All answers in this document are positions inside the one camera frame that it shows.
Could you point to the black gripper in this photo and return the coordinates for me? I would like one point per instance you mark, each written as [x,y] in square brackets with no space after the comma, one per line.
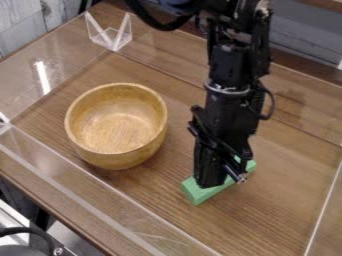
[222,126]

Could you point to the green rectangular block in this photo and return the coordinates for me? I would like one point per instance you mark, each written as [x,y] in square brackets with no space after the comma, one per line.
[197,194]

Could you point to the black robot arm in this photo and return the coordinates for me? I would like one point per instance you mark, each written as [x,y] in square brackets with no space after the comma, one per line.
[240,59]

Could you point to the brown wooden bowl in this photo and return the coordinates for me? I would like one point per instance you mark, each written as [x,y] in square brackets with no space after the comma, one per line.
[117,124]

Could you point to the clear acrylic tray wall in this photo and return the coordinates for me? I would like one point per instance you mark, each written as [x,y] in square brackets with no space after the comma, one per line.
[114,222]

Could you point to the black metal frame with bolt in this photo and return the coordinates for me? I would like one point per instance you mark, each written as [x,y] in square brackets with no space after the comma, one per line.
[67,242]

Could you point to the clear acrylic corner bracket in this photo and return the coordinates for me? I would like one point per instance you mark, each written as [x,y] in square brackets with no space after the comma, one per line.
[110,38]

